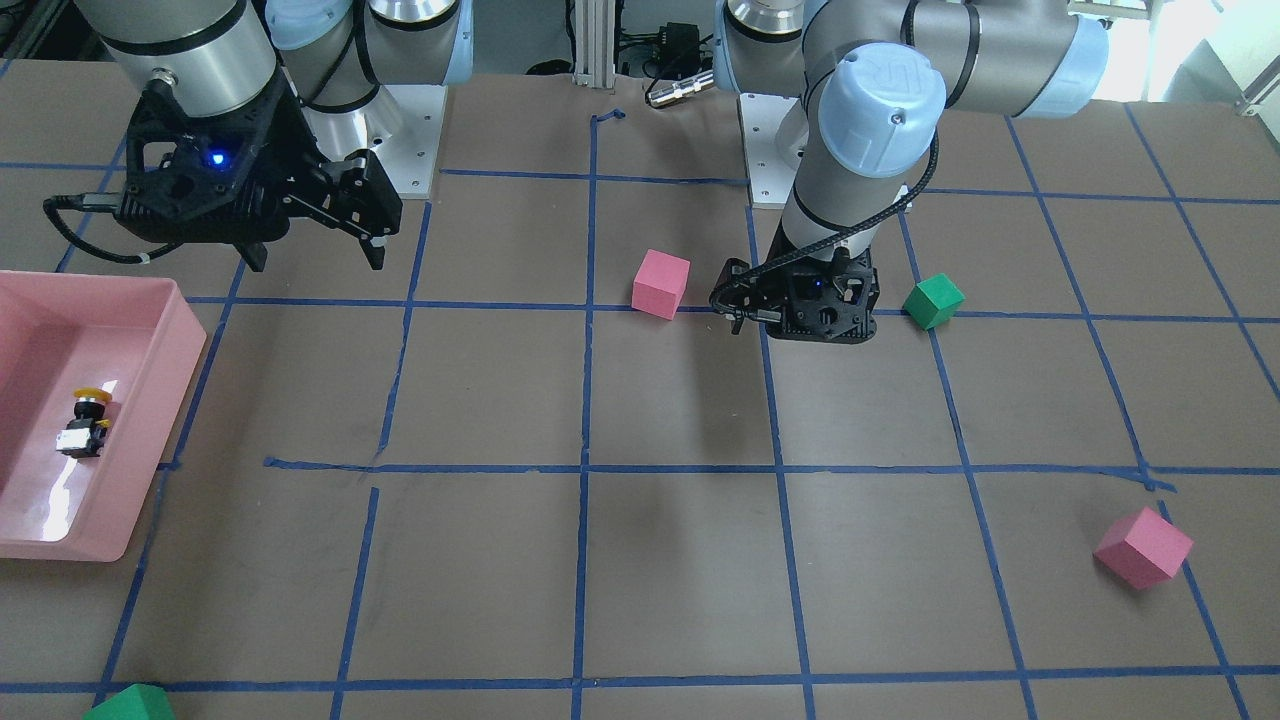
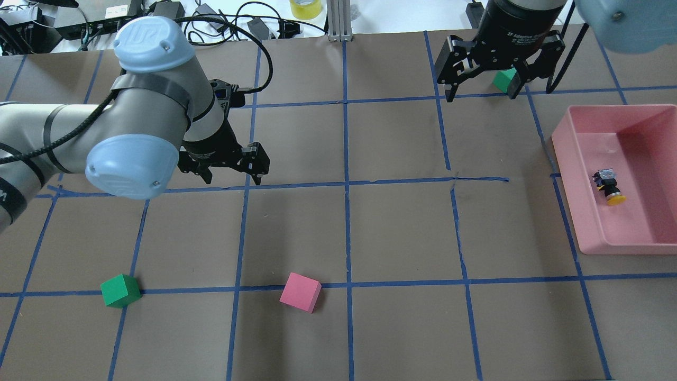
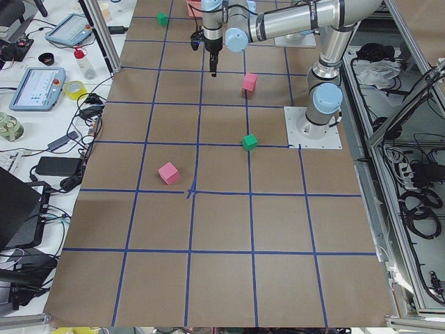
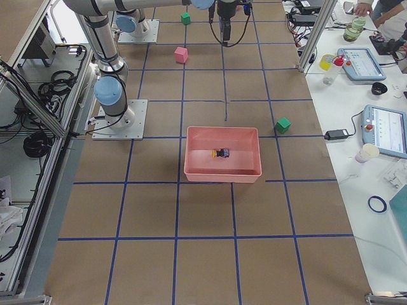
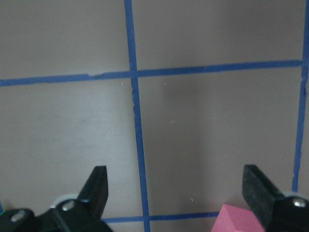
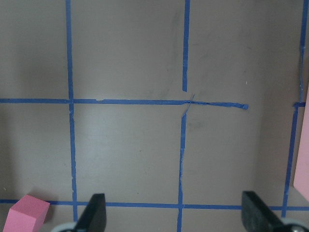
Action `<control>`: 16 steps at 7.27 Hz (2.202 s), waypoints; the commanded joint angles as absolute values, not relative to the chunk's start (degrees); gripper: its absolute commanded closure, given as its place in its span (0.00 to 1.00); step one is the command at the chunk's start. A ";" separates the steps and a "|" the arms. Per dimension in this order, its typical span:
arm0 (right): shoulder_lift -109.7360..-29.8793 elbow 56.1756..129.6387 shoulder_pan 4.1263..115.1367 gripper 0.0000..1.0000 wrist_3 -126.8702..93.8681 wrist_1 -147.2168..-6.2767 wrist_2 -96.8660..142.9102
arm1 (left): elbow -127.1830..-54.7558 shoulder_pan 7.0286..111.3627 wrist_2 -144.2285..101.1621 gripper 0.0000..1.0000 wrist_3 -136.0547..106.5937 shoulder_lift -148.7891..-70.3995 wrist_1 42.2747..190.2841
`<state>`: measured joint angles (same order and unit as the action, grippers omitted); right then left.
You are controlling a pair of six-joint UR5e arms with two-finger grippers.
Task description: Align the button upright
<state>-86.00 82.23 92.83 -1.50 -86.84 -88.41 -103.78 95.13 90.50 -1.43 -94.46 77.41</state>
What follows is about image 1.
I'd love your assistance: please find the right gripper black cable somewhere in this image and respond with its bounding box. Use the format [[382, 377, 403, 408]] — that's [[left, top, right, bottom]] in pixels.
[[42, 193, 180, 266]]

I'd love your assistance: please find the green cube near bin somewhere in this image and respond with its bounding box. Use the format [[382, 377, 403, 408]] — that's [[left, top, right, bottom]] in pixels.
[[82, 684, 177, 720]]

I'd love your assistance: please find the pink cube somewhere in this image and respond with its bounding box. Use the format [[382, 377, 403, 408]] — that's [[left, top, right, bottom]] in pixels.
[[1093, 507, 1194, 591], [630, 249, 691, 322]]

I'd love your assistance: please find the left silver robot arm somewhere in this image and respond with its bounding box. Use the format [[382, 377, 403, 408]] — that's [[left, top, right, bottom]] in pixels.
[[709, 1, 1110, 345]]

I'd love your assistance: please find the green cube near left arm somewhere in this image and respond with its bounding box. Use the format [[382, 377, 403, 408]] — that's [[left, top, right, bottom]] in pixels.
[[902, 273, 966, 331]]

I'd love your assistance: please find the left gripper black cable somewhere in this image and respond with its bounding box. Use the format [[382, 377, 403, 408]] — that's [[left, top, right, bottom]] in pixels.
[[712, 129, 941, 313]]

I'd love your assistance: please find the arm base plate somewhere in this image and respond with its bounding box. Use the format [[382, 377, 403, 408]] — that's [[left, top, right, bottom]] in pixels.
[[303, 85, 449, 200], [739, 94, 809, 210]]

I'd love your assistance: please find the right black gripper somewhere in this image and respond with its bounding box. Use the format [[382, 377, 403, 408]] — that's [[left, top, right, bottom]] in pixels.
[[116, 70, 403, 272]]

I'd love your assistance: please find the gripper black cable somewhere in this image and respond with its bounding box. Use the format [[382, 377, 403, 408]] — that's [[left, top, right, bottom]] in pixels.
[[42, 193, 180, 266], [712, 129, 941, 313]]

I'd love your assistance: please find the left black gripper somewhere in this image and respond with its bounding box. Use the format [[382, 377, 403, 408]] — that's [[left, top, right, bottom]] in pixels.
[[709, 249, 881, 345]]

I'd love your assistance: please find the aluminium frame post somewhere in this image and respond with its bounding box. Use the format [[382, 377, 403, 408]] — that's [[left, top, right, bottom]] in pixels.
[[566, 0, 622, 91]]

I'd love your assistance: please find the pink plastic bin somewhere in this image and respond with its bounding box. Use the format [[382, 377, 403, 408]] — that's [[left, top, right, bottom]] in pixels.
[[1, 272, 206, 562]]

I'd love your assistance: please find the pink cube far side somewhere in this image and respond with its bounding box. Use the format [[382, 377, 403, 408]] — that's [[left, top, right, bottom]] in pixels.
[[1093, 507, 1194, 591]]

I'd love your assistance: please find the yellow push button switch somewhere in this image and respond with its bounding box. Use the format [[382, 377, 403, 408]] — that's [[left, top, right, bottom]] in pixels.
[[55, 387, 113, 459]]

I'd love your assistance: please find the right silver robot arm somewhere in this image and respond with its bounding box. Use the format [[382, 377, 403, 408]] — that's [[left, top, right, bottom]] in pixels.
[[44, 1, 474, 272]]

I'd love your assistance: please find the pink cube near centre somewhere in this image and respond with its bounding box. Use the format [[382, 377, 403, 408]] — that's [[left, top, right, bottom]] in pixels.
[[630, 249, 691, 322]]

